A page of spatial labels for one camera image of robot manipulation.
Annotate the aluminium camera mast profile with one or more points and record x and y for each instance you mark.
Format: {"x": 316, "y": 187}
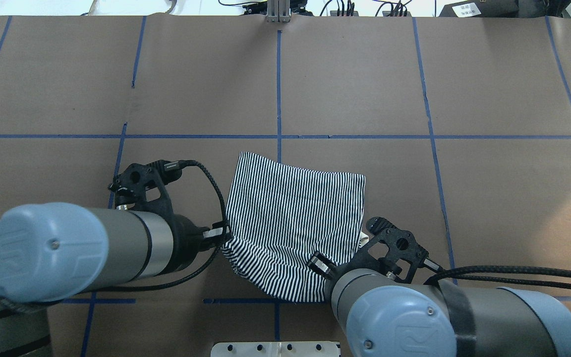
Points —
{"x": 278, "y": 11}

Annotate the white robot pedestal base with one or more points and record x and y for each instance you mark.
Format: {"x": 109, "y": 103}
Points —
{"x": 277, "y": 349}

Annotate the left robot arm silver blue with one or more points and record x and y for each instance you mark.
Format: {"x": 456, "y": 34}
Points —
{"x": 52, "y": 251}

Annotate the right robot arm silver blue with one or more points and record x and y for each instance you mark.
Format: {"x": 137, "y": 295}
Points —
{"x": 392, "y": 300}

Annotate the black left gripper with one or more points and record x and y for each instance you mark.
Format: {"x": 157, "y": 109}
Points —
{"x": 185, "y": 239}

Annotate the navy white striped polo shirt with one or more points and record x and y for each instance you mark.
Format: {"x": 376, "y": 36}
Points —
{"x": 280, "y": 215}

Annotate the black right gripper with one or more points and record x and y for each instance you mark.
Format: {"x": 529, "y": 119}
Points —
{"x": 320, "y": 265}

